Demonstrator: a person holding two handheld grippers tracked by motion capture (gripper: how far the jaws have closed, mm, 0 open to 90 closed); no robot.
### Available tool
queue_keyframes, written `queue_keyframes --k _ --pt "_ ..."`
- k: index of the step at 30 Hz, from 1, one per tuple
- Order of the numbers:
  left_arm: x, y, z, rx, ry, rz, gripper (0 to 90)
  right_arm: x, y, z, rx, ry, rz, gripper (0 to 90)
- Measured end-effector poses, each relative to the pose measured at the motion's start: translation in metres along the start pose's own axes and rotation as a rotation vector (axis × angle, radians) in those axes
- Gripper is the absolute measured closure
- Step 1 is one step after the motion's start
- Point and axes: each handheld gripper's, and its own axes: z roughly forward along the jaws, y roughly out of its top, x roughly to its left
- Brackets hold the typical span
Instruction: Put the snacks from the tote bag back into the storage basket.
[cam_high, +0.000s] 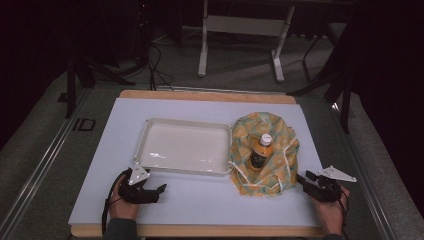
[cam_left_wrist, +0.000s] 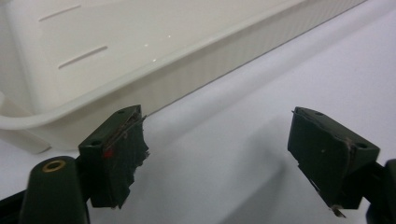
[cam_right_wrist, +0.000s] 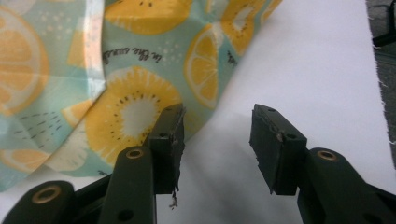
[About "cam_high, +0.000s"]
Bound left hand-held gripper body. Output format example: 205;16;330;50
117;162;161;205

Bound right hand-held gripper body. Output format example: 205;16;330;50
302;165;358;203

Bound person's left hand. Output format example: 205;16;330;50
108;179;140;221

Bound person's right hand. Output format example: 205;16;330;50
310;185;351;236

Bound yellow green patterned cloth bag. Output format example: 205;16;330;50
227;111;301;198

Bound white board table cover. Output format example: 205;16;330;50
67;96;325;228

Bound orange drink bottle white cap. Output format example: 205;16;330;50
247;133;275;173

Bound white plastic tray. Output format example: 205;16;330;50
133;117;233;177

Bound black stand legs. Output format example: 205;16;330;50
64;53;137;120
286;64;355;135

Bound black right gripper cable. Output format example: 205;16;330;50
339;190;351;240

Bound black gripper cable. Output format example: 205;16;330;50
101;169;132;236
339;190;351;240

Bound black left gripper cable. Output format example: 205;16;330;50
101;169;132;236

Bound metal floor rail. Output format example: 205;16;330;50
328;99;398;240
0;87;94;240

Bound black floor cables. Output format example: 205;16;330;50
145;41;175;92

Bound white metal desk frame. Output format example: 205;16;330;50
197;0;296;84

